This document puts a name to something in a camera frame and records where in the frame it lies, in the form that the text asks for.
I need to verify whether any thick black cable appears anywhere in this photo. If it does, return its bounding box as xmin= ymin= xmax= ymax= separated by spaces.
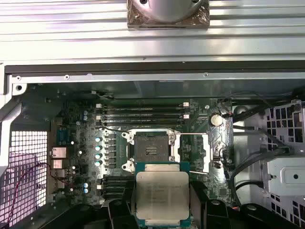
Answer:
xmin=230 ymin=180 xmax=265 ymax=208

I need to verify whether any black and grey PC case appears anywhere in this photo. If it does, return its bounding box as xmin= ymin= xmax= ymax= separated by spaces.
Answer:
xmin=0 ymin=61 xmax=305 ymax=229

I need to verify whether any square brown base plate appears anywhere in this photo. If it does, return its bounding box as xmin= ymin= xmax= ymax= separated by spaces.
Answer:
xmin=126 ymin=0 xmax=210 ymax=31

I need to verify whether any thin red wire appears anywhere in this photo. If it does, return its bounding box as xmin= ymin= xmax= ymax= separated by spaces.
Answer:
xmin=6 ymin=162 xmax=72 ymax=224

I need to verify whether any metal socket cover frame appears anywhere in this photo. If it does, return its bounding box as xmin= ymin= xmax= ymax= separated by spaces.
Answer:
xmin=177 ymin=132 xmax=212 ymax=175

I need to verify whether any green motherboard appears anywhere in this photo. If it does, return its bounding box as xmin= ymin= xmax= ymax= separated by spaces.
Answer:
xmin=46 ymin=95 xmax=234 ymax=208

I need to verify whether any silver perforated drive cage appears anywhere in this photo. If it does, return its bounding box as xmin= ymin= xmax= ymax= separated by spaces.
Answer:
xmin=261 ymin=99 xmax=305 ymax=229

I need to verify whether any blue serial port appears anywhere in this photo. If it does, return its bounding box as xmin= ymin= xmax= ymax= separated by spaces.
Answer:
xmin=56 ymin=127 xmax=72 ymax=146

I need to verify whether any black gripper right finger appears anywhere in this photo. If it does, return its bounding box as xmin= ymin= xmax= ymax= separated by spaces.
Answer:
xmin=189 ymin=180 xmax=300 ymax=229

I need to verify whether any CPU socket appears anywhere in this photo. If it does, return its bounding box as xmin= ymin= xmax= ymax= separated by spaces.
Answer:
xmin=121 ymin=128 xmax=182 ymax=173

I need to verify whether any round silver coin battery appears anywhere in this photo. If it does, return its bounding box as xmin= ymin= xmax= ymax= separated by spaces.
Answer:
xmin=209 ymin=112 xmax=224 ymax=127

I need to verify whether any black RAM slot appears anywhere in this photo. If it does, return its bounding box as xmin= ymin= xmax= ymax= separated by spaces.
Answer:
xmin=95 ymin=114 xmax=191 ymax=120
xmin=95 ymin=119 xmax=191 ymax=125
xmin=95 ymin=108 xmax=191 ymax=114
xmin=102 ymin=187 xmax=126 ymax=194
xmin=102 ymin=176 xmax=134 ymax=183
xmin=95 ymin=102 xmax=191 ymax=109
xmin=102 ymin=193 xmax=124 ymax=200
xmin=97 ymin=182 xmax=134 ymax=188

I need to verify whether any silver port block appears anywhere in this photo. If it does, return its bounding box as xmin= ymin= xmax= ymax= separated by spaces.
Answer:
xmin=51 ymin=159 xmax=66 ymax=170
xmin=51 ymin=170 xmax=66 ymax=186
xmin=51 ymin=146 xmax=67 ymax=159

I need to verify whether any silver CPU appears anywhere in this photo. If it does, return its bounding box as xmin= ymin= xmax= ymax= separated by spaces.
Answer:
xmin=132 ymin=161 xmax=192 ymax=228

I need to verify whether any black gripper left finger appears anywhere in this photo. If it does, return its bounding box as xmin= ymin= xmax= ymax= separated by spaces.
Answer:
xmin=22 ymin=187 xmax=134 ymax=229

